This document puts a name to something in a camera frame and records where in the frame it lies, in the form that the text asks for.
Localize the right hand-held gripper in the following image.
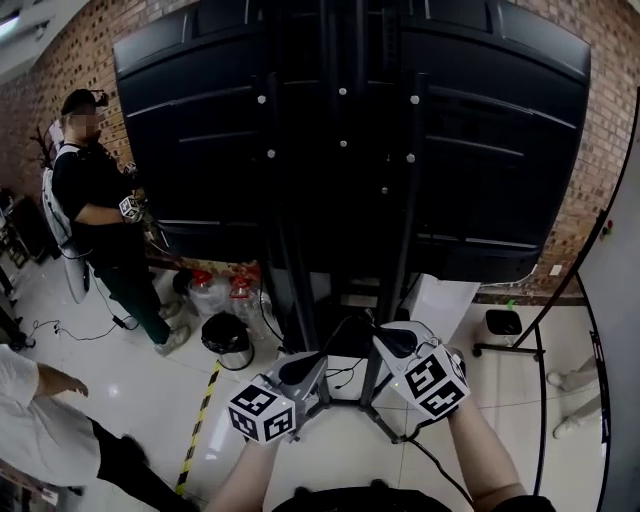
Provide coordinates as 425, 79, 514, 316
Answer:
372, 320, 471, 419

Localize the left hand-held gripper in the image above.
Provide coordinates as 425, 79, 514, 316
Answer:
227, 350, 329, 445

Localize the person's left forearm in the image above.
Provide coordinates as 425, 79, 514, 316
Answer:
204, 434, 281, 512

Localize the person's right forearm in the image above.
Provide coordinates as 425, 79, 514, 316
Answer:
447, 407, 526, 506

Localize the black metal TV stand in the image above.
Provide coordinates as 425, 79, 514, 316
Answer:
254, 0, 431, 445

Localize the steel bin with black bag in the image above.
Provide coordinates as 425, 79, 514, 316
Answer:
200, 312, 255, 372

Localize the small black and white bin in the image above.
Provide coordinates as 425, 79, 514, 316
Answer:
483, 308, 524, 349

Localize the yellow black floor tape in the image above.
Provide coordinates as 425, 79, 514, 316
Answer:
174, 359, 224, 496

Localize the person's black shirt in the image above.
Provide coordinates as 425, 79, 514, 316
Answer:
272, 478, 556, 512

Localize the large black TV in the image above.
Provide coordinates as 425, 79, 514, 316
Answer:
112, 0, 592, 284

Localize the black coat rack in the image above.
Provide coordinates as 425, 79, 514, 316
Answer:
29, 124, 56, 171

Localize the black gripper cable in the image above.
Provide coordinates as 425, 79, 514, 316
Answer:
399, 419, 474, 506

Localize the black power adapter cable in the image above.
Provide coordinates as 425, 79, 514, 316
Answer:
32, 272, 141, 344

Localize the rolling whiteboard with black frame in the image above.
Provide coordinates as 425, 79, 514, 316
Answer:
472, 84, 640, 512

